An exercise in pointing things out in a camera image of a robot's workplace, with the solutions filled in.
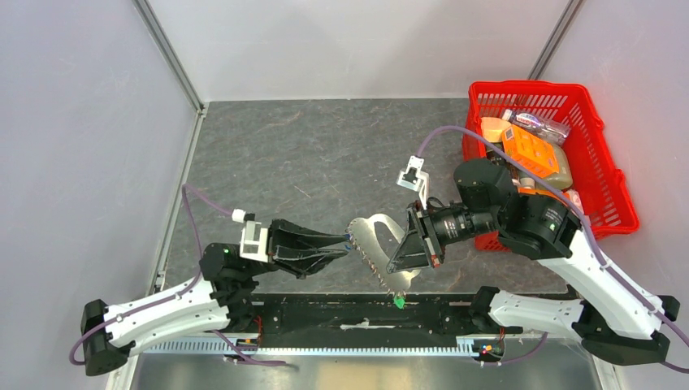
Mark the pink white packet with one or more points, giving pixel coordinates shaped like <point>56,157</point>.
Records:
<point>574,197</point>

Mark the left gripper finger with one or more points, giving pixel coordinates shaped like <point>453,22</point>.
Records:
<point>299,237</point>
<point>311,261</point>

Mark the red plastic basket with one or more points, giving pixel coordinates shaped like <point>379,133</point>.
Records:
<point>599,183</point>

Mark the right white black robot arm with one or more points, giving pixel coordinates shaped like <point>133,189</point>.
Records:
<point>612,318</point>

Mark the beige soap pouch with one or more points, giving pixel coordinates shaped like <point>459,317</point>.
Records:
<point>561,180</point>

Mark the yellow sponge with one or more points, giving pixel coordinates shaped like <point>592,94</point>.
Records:
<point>492,128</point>

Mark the black mounting base plate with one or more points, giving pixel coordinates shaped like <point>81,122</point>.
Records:
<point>360,320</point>

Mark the green capped key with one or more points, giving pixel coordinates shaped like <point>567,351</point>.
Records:
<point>399,302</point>

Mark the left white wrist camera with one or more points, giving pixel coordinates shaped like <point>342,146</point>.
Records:
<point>254,242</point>

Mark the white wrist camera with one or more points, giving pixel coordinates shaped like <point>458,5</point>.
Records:
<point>254,242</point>
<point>414,178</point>

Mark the orange razor package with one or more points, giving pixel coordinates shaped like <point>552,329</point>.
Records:
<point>535,191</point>

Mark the clear plastic bottle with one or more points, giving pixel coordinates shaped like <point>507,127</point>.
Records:
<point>547,129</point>

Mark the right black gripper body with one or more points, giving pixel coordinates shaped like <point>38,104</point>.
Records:
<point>433,245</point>

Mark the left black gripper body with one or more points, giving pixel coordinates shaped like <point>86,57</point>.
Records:
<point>270,245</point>

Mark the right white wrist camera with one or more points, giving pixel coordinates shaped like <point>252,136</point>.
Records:
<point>414,178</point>

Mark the orange carton box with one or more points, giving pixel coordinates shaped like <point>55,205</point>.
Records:
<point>532,152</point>

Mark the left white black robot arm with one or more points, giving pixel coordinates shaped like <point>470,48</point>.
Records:
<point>217,298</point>

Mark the leopard print wrist strap keyring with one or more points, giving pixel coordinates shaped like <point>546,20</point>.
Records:
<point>363,237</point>

